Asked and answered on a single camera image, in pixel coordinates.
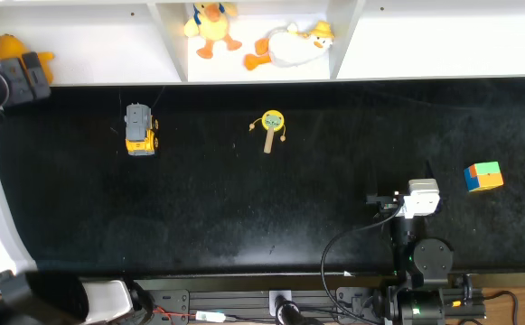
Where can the yellow rubber duck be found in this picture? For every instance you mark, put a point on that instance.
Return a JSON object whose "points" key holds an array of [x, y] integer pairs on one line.
{"points": [[9, 46]]}

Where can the mounting rail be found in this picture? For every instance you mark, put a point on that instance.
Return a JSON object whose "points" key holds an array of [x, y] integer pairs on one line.
{"points": [[244, 304]]}

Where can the white shelf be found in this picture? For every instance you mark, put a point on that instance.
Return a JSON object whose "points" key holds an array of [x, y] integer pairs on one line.
{"points": [[424, 49]]}

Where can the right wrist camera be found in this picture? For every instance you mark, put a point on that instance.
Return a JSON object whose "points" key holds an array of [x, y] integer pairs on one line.
{"points": [[421, 198]]}

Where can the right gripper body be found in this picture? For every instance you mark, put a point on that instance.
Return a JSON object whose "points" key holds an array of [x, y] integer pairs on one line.
{"points": [[381, 204]]}

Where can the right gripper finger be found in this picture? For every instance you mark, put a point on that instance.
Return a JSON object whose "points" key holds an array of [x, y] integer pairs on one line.
{"points": [[372, 182], [430, 173]]}

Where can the grey and yellow toy truck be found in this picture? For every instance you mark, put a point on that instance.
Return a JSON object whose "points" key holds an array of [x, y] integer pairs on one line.
{"points": [[139, 131]]}

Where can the yellow plush duck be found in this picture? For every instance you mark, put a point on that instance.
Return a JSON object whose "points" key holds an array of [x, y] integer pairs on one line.
{"points": [[212, 29]]}

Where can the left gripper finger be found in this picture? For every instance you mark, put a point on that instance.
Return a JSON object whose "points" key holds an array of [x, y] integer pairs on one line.
{"points": [[16, 83], [36, 77]]}

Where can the many-coloured puzzle cube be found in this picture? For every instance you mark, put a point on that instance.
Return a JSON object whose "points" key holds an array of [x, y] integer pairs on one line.
{"points": [[484, 177]]}

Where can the white plush duck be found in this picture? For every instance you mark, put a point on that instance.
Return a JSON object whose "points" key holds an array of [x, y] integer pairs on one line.
{"points": [[293, 47]]}

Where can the yellow rattle drum toy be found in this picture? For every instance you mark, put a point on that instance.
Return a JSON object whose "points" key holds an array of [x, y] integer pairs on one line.
{"points": [[273, 122]]}

